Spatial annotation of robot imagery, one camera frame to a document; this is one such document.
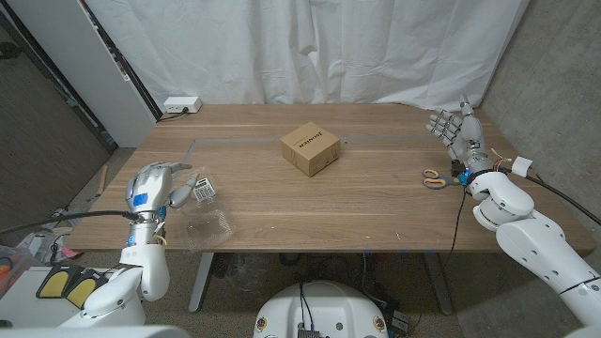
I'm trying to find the white power strip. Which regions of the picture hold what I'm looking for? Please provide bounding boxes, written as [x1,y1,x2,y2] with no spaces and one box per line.
[162,96,204,115]

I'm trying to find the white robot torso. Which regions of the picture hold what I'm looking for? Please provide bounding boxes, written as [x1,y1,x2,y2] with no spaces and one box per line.
[253,280,390,338]

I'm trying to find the white cabinet panel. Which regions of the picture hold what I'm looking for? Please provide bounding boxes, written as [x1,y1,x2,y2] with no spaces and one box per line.
[4,0,159,149]

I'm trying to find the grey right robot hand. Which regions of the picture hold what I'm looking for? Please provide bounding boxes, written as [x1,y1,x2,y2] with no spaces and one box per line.
[425,93,495,176]

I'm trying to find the grey power adapter box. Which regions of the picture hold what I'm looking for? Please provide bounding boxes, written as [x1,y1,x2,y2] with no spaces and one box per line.
[390,308,410,332]

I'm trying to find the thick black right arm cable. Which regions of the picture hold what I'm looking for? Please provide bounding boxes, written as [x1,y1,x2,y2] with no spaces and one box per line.
[526,170,601,227]

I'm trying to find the scissors with orange handles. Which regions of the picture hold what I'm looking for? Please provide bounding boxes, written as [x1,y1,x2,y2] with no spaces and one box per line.
[421,168,465,191]

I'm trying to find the brown cardboard packing box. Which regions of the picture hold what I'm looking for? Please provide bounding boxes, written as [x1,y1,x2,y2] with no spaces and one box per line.
[280,120,342,178]

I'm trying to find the grey metal table leg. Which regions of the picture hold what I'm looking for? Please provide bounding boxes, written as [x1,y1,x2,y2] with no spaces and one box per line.
[188,252,215,315]
[421,252,455,316]

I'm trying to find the clear plastic clamshell container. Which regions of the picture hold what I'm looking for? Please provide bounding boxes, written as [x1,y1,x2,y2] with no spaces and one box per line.
[179,166,238,253]

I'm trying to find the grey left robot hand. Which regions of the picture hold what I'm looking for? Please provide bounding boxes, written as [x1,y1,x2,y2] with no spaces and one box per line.
[124,161,201,223]

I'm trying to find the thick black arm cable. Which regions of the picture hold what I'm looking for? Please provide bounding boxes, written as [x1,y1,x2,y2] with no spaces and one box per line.
[526,170,601,227]
[0,209,142,236]

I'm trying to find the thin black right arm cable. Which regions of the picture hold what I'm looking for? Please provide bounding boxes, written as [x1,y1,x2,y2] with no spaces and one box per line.
[407,186,469,337]

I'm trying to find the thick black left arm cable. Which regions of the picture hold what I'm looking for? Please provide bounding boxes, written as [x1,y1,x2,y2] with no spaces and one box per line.
[0,209,142,236]

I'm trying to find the white cloth curtain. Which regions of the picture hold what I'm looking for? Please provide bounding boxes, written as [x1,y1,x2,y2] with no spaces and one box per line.
[84,0,532,113]

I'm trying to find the clear plastic storage bin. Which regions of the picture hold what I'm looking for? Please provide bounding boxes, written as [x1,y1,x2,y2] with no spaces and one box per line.
[0,243,35,298]

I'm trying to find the yellow black foot pedal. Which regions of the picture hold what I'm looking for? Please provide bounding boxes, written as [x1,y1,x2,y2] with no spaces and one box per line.
[62,268,112,313]
[36,265,72,300]

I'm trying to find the white cable connector block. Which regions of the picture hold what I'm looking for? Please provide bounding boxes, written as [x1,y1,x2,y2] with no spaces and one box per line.
[511,155,535,178]

